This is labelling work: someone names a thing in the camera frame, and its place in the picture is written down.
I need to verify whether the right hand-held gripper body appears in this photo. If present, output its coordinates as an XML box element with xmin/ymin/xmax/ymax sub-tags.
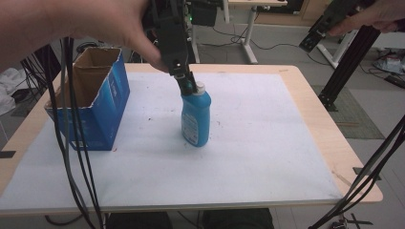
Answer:
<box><xmin>313</xmin><ymin>0</ymin><xmax>376</xmax><ymax>36</ymax></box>

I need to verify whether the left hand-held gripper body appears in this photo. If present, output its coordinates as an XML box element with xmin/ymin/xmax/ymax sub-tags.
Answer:
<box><xmin>141</xmin><ymin>0</ymin><xmax>224</xmax><ymax>77</ymax></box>

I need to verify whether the blue bottle with white cap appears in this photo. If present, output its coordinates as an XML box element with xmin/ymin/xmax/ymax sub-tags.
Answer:
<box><xmin>181</xmin><ymin>81</ymin><xmax>212</xmax><ymax>148</ymax></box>

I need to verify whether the blue cardboard box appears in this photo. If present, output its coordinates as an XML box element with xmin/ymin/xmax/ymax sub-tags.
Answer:
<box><xmin>44</xmin><ymin>46</ymin><xmax>131</xmax><ymax>152</ymax></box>

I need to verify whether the person's right hand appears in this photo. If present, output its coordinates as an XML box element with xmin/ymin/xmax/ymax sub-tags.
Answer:
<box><xmin>328</xmin><ymin>0</ymin><xmax>405</xmax><ymax>36</ymax></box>

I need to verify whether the person's left hand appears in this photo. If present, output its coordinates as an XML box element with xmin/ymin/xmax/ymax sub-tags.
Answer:
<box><xmin>63</xmin><ymin>0</ymin><xmax>170</xmax><ymax>73</ymax></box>

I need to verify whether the wooden cabinet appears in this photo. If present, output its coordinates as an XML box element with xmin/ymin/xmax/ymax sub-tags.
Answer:
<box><xmin>254</xmin><ymin>0</ymin><xmax>329</xmax><ymax>27</ymax></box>

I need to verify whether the white desk leg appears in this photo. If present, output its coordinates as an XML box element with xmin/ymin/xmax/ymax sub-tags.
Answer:
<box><xmin>316</xmin><ymin>30</ymin><xmax>360</xmax><ymax>70</ymax></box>

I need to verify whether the black metal stand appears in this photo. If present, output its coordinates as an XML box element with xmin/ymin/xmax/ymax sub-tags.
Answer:
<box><xmin>318</xmin><ymin>25</ymin><xmax>381</xmax><ymax>113</ymax></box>

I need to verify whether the white-legged desk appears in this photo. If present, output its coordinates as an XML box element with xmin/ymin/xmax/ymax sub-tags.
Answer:
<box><xmin>223</xmin><ymin>0</ymin><xmax>288</xmax><ymax>65</ymax></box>

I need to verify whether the grey plastic bag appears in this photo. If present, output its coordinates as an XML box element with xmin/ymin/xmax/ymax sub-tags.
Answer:
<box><xmin>373</xmin><ymin>52</ymin><xmax>405</xmax><ymax>75</ymax></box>

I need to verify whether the white table mat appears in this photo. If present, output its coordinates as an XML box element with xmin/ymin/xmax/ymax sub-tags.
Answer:
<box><xmin>0</xmin><ymin>71</ymin><xmax>343</xmax><ymax>208</ymax></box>

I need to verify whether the grey floor mat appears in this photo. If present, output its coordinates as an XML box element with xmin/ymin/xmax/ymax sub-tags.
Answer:
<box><xmin>310</xmin><ymin>85</ymin><xmax>386</xmax><ymax>140</ymax></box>

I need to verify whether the black tripod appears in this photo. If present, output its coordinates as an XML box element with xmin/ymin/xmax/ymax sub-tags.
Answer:
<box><xmin>19</xmin><ymin>44</ymin><xmax>62</xmax><ymax>96</ymax></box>

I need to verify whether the white cloth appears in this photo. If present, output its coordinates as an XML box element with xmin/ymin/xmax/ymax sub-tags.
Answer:
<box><xmin>0</xmin><ymin>67</ymin><xmax>27</xmax><ymax>116</ymax></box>

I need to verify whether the black floor cable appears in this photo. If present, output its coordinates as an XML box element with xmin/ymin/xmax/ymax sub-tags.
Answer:
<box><xmin>199</xmin><ymin>23</ymin><xmax>332</xmax><ymax>67</ymax></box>

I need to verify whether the black hanging cable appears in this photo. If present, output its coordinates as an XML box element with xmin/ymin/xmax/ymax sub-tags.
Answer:
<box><xmin>46</xmin><ymin>44</ymin><xmax>96</xmax><ymax>229</ymax></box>
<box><xmin>308</xmin><ymin>114</ymin><xmax>405</xmax><ymax>229</ymax></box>
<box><xmin>64</xmin><ymin>37</ymin><xmax>104</xmax><ymax>229</ymax></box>

